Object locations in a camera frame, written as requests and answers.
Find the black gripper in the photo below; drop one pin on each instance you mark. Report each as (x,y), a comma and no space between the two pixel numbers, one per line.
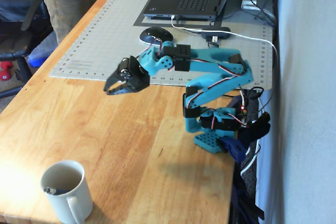
(132,82)

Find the blue pen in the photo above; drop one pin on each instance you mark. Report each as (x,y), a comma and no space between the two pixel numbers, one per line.
(53,190)

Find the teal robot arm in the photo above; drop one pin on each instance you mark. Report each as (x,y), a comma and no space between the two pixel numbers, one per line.
(204,64)

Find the white ceramic mug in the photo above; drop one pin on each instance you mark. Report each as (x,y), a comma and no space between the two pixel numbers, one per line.
(76,203)

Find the grey cutting mat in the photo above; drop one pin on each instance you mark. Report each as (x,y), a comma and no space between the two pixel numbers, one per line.
(105,37)

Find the black computer mouse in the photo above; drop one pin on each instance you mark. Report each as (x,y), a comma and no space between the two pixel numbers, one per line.
(152,34)

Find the black USB hub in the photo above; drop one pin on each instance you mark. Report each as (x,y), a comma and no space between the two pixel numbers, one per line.
(215,32)

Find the black office chair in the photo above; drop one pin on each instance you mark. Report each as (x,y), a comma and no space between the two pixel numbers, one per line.
(15,43)

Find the red dumbbell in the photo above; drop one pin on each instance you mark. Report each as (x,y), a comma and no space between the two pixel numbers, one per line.
(5,70)

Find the blue clamp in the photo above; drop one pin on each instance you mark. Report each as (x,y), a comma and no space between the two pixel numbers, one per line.
(233,148)

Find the silver stand base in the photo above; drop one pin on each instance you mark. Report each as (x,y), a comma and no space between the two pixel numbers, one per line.
(249,3)

